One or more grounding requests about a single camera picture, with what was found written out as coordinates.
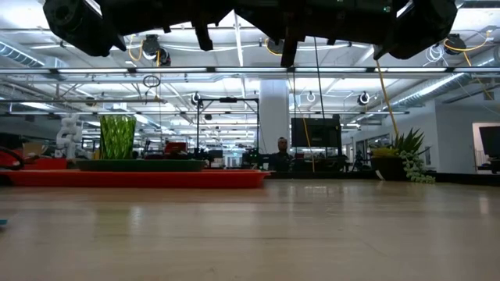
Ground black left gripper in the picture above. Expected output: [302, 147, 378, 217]
[42, 0, 458, 68]

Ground green translucent plastic cup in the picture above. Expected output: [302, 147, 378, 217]
[98, 114, 138, 161]

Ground green plastic plate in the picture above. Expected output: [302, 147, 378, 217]
[75, 158, 207, 173]

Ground red plastic tray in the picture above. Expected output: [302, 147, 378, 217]
[0, 168, 271, 190]

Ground white square column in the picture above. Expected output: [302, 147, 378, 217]
[259, 79, 291, 155]

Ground long ceiling light bar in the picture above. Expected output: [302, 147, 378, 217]
[0, 66, 500, 76]

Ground black monitor on stand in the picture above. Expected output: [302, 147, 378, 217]
[291, 115, 343, 149]

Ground person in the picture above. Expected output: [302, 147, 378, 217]
[268, 136, 295, 172]

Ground red background trays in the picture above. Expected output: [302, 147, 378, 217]
[163, 141, 188, 155]

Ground potted succulent plant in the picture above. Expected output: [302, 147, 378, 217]
[369, 127, 437, 185]

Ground white robot figure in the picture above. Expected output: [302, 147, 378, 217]
[55, 112, 84, 160]

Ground red low object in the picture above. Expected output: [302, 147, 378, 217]
[23, 158, 68, 171]

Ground black desk monitor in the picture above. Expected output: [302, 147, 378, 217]
[478, 125, 500, 175]

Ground red round object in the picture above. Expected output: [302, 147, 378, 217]
[0, 146, 25, 171]

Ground black metal frame rig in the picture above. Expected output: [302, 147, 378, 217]
[196, 96, 261, 157]

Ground black cable with coil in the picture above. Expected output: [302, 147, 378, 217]
[313, 37, 327, 119]

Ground black hanging cable loop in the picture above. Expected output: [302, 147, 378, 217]
[141, 74, 162, 89]

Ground thin orange hanging cable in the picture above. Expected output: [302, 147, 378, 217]
[297, 105, 316, 173]

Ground yellow hanging cable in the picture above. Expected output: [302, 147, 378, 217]
[373, 58, 400, 137]

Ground black aluminium table frame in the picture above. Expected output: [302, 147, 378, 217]
[269, 170, 500, 187]

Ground white coiled ceiling cable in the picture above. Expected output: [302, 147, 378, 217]
[425, 44, 446, 66]

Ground silver ventilation duct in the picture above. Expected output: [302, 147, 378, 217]
[0, 41, 46, 68]
[390, 58, 500, 110]

